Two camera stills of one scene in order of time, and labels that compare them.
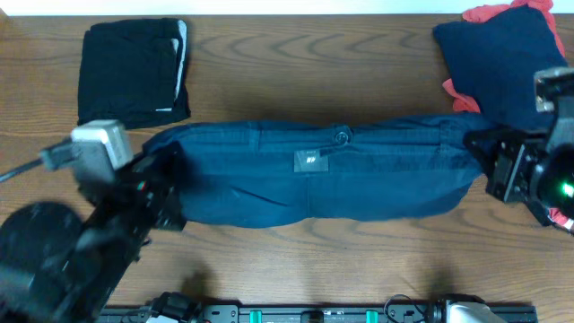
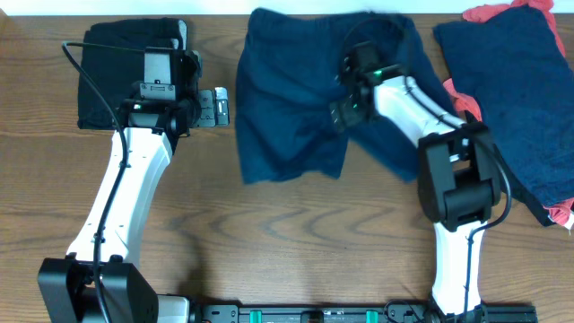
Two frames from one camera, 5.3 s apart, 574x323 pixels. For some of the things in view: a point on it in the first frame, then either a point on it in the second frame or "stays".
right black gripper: [500, 166] → [340, 115]
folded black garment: [134, 71] stays
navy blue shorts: [253, 174] → [288, 61]
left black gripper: [166, 189] → [206, 108]
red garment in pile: [465, 102] stays
